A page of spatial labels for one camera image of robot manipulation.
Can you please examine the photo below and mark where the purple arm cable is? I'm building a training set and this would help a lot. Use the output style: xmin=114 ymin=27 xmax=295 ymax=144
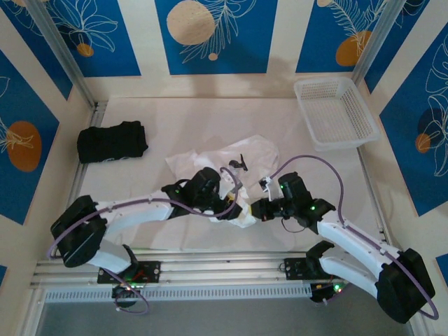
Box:
xmin=47 ymin=167 xmax=242 ymax=315
xmin=269 ymin=155 xmax=440 ymax=321

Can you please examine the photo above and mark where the white t-shirt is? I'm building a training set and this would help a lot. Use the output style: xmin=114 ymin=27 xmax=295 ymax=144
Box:
xmin=164 ymin=135 xmax=281 ymax=230

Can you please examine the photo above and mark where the grey slotted cable duct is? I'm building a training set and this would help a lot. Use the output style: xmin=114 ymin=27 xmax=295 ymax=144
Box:
xmin=45 ymin=283 xmax=312 ymax=304

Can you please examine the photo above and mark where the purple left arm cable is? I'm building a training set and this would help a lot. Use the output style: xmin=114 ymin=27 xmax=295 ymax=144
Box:
xmin=47 ymin=167 xmax=242 ymax=315

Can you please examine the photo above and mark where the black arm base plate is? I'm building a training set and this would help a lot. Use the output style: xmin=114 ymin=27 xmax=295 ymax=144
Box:
xmin=97 ymin=260 xmax=162 ymax=285
xmin=283 ymin=257 xmax=349 ymax=281

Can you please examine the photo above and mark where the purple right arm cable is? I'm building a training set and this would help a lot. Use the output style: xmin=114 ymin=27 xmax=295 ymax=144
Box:
xmin=269 ymin=155 xmax=440 ymax=321

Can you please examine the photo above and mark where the aluminium frame post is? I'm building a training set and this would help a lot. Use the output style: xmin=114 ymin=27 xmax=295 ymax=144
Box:
xmin=351 ymin=0 xmax=403 ymax=83
xmin=26 ymin=0 xmax=97 ymax=108

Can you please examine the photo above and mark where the white plastic mesh basket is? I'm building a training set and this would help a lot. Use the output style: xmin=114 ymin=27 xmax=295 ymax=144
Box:
xmin=293 ymin=77 xmax=382 ymax=152

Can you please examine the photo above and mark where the thin black gripper wire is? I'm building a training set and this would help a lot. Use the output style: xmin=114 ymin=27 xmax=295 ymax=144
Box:
xmin=281 ymin=216 xmax=304 ymax=234

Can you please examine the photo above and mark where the black folded garment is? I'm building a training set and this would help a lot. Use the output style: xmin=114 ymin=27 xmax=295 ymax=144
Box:
xmin=76 ymin=120 xmax=148 ymax=165

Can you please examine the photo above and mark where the aluminium table side rail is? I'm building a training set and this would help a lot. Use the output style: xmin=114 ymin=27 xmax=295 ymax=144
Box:
xmin=356 ymin=145 xmax=403 ymax=253
xmin=52 ymin=100 xmax=109 ymax=251

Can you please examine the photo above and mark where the small controller circuit board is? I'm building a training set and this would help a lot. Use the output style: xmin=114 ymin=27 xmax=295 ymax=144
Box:
xmin=309 ymin=281 xmax=351 ymax=304
xmin=111 ymin=283 xmax=148 ymax=299

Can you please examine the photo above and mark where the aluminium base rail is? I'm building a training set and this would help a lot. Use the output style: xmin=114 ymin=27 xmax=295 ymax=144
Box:
xmin=29 ymin=244 xmax=414 ymax=291

